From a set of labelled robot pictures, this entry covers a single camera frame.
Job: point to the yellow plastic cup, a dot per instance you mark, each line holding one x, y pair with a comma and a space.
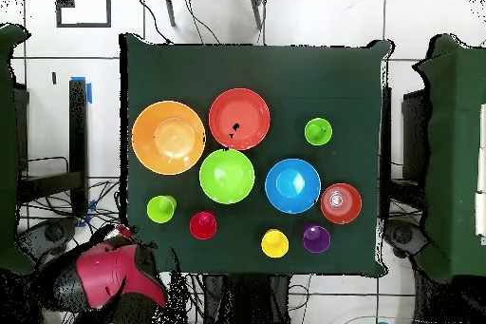
274, 243

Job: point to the red plastic cup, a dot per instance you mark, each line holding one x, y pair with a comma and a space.
203, 225

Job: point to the black metal bar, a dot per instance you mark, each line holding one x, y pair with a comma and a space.
386, 130

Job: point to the purple plastic cup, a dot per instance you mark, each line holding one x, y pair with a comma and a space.
316, 238

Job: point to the dark green tablecloth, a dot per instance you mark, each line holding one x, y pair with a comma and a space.
228, 65

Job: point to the green cloth side table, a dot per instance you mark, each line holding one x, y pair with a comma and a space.
7, 149
455, 149

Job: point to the lime green plastic cup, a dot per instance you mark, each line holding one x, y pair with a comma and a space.
161, 209

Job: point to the blue plastic bowl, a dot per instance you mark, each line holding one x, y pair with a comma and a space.
292, 186

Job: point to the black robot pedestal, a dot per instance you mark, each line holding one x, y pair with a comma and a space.
246, 301

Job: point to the white boxes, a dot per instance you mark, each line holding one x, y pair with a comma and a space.
481, 210

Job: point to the black metal stand frame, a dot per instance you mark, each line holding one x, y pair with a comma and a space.
78, 130

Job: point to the small red plastic bowl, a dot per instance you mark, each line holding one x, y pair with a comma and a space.
341, 203

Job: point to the wide red plastic bowl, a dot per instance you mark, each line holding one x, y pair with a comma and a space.
250, 111

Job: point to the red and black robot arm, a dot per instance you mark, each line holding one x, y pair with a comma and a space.
114, 274

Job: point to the large orange plastic bowl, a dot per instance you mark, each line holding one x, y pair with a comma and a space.
168, 137

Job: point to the black rounded stand foot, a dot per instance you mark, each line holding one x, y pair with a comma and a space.
55, 232
402, 234

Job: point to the blue tape strip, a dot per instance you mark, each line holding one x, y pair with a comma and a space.
89, 94

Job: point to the green plastic bowl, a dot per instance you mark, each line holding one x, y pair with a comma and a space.
227, 176

